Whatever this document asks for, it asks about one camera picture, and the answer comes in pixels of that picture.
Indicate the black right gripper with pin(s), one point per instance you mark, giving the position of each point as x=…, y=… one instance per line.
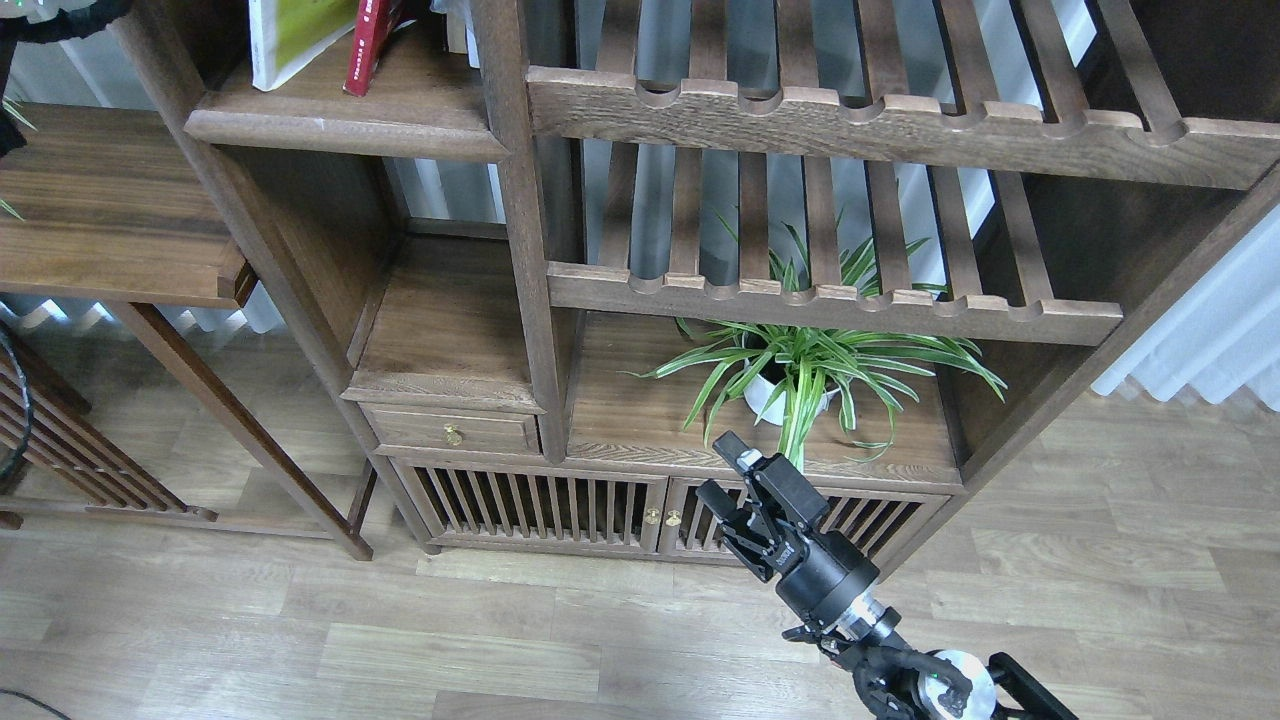
x=820, y=574

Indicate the red book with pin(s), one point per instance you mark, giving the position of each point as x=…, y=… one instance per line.
x=374, y=23

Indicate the yellow green book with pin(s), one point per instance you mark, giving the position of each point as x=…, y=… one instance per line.
x=286, y=35

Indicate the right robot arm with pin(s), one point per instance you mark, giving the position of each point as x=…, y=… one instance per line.
x=895, y=681

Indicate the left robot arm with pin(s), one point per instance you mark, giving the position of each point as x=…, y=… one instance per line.
x=21, y=25

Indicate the white plant pot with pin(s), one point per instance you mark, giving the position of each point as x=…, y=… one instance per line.
x=767, y=394

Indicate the green spider plant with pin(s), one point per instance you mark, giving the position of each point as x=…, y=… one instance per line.
x=821, y=361

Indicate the brass drawer knob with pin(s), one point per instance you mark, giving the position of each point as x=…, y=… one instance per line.
x=453, y=436

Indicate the dark wooden bookshelf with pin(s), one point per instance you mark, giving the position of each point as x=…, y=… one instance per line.
x=507, y=247

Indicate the white curtain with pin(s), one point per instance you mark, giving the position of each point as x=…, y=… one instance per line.
x=1220, y=336

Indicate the slatted wooden rack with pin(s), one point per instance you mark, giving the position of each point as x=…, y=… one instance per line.
x=44, y=422

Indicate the wooden side table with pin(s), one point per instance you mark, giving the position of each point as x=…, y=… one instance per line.
x=108, y=210

